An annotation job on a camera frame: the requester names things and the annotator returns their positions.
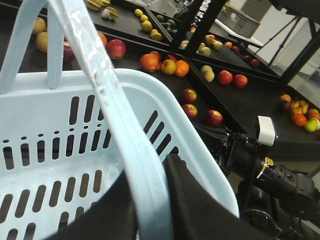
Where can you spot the dark red apple near yellow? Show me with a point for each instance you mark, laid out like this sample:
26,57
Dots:
68,54

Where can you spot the front red apple upper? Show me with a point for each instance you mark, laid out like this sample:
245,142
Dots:
188,96

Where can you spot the black wooden fruit display table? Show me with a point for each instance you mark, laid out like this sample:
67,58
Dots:
37,103

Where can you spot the starfruit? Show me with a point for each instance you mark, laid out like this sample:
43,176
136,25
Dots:
112,13
94,5

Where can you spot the rightmost orange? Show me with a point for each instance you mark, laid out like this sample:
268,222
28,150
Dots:
182,68

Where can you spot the front lemon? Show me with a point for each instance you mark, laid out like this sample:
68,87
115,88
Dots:
156,36

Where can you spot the large lemon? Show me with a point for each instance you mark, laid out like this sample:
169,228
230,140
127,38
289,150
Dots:
146,26

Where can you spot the orange right of pair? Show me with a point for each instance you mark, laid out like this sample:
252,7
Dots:
103,38

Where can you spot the white garlic bulb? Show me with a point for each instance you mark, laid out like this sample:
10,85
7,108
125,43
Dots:
106,14

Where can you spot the black upright post right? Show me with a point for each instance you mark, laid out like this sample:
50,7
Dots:
209,17

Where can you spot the big red apple by oranges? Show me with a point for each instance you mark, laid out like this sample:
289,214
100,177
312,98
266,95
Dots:
116,49

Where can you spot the starfruit right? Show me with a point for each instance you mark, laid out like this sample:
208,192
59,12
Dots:
112,13

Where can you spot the red bell pepper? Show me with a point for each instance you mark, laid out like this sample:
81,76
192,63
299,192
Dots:
171,57

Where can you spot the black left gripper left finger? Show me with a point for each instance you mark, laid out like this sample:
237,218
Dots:
113,217

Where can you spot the starfruit left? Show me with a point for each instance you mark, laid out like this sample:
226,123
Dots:
94,5

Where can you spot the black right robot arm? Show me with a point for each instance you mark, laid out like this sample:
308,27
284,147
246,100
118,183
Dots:
282,203

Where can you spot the light blue plastic basket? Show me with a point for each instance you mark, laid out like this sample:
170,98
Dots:
61,173

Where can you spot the yellow apple lower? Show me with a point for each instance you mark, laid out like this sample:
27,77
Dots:
41,42

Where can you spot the front red apple left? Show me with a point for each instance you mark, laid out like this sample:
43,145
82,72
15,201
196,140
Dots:
190,110

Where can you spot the yellow apple in right cluster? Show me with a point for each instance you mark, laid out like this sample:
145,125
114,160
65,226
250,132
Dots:
168,67

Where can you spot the yellow apple upper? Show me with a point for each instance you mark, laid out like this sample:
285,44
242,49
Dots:
39,26

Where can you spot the front red apple right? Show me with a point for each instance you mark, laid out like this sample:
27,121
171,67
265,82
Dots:
213,118

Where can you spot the red apple in right cluster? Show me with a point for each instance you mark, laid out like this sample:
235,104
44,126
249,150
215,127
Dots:
157,54

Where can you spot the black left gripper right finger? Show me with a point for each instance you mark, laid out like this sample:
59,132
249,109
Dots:
196,215

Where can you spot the orange in right cluster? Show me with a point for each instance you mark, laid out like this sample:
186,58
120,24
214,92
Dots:
149,62

